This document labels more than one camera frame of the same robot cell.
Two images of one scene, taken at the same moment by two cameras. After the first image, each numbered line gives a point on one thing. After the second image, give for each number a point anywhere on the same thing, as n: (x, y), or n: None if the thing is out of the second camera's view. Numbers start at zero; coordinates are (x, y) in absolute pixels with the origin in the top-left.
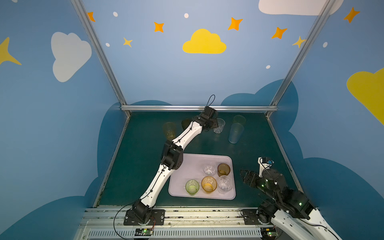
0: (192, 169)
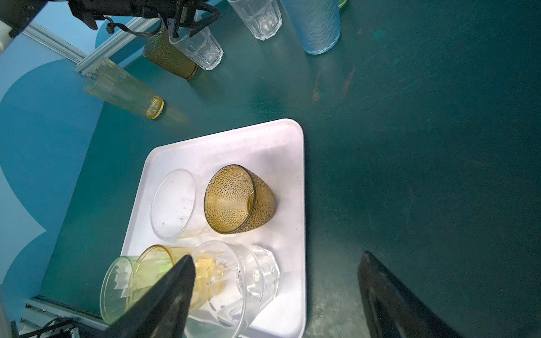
0: (276, 151)
